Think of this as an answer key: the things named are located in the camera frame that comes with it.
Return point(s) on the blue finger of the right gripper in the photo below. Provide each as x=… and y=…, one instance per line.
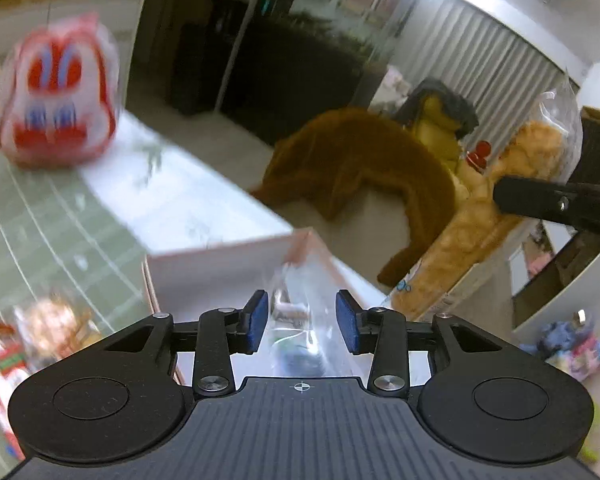
x=570, y=204

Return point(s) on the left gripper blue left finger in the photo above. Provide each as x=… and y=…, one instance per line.
x=221, y=333

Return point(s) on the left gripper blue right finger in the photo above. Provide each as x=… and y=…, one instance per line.
x=382, y=333

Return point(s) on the long biscuit clear pack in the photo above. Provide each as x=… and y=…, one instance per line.
x=546, y=147

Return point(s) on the sliced bread clear pack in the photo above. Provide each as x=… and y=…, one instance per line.
x=54, y=327

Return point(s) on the red striped snack packet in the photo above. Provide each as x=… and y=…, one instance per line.
x=13, y=371

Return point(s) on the blue white snack bag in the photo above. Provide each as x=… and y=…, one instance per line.
x=302, y=338

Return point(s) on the white paper sheets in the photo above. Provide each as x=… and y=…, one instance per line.
x=169, y=199

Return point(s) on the yellow lounge chair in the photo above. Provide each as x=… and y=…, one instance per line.
x=440, y=118

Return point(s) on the brown fleece jacket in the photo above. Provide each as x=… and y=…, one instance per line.
x=335, y=154

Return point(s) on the green checked tablecloth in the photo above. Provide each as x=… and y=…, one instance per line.
x=57, y=236

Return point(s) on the red white rabbit bag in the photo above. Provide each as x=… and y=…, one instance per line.
x=59, y=97

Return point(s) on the glass fish tank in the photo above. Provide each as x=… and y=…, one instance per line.
x=296, y=59

